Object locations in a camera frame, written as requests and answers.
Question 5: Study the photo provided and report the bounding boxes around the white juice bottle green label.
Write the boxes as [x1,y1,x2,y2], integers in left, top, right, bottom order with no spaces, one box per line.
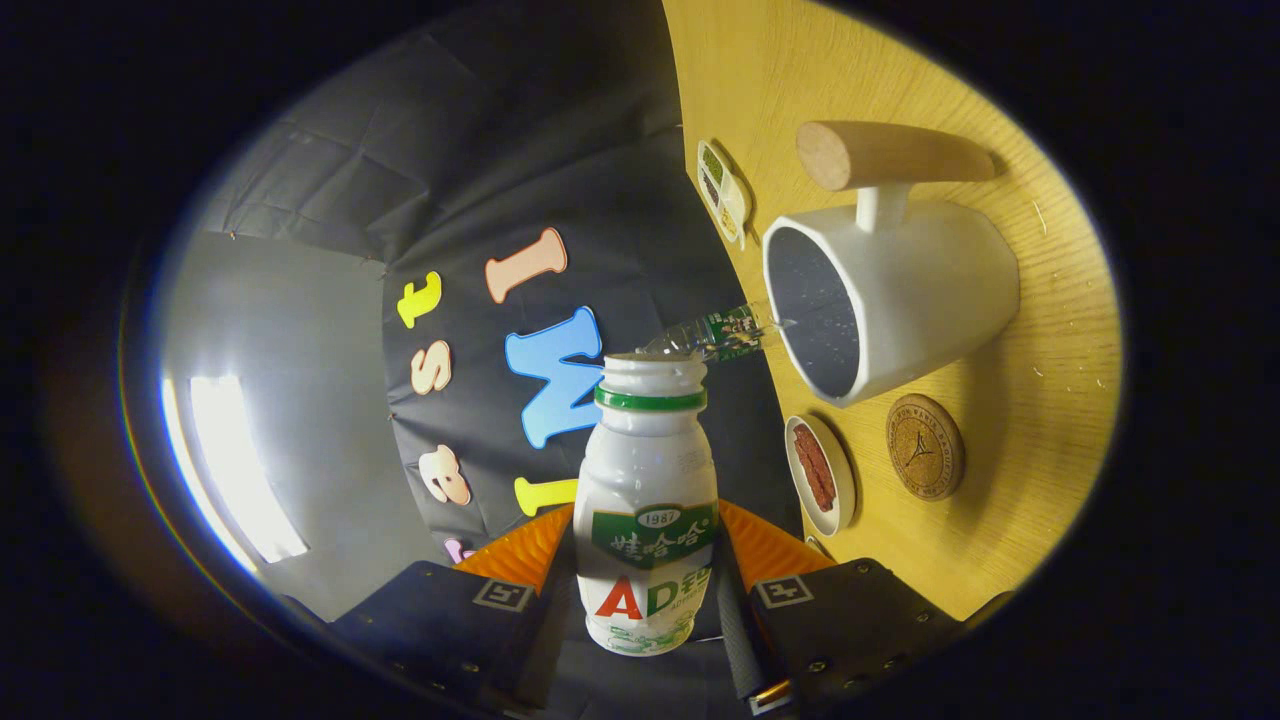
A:
[573,352,721,658]

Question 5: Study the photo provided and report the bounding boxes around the white cup with wooden handle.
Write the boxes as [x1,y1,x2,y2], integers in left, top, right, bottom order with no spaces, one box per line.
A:
[762,121,1021,409]

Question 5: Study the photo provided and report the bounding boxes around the white divided dish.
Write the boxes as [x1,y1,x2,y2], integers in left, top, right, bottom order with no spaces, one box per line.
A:
[696,139,753,251]

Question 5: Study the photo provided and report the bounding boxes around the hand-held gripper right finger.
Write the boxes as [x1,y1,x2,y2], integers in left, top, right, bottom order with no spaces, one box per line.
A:
[712,498,971,716]

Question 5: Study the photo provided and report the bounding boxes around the round beige plate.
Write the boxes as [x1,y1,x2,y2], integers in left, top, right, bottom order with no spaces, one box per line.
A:
[784,415,858,538]

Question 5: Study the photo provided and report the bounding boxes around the round cork coaster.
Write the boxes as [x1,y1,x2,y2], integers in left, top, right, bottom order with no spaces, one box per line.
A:
[886,393,967,502]

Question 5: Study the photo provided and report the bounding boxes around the red sausage pieces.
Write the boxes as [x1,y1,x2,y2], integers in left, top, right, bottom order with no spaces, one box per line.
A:
[793,424,838,513]

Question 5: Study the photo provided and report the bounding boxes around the clear plastic water bottle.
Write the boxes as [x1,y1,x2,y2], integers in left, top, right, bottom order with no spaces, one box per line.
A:
[638,303,796,363]

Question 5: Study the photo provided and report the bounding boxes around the wooden table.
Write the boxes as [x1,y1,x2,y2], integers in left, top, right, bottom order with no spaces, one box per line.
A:
[660,0,1123,626]

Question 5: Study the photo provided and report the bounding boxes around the black backdrop cloth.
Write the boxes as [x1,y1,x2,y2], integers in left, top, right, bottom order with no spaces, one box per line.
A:
[200,0,801,720]

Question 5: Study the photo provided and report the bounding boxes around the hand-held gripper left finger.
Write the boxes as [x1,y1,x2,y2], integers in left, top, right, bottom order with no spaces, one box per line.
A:
[285,502,581,716]

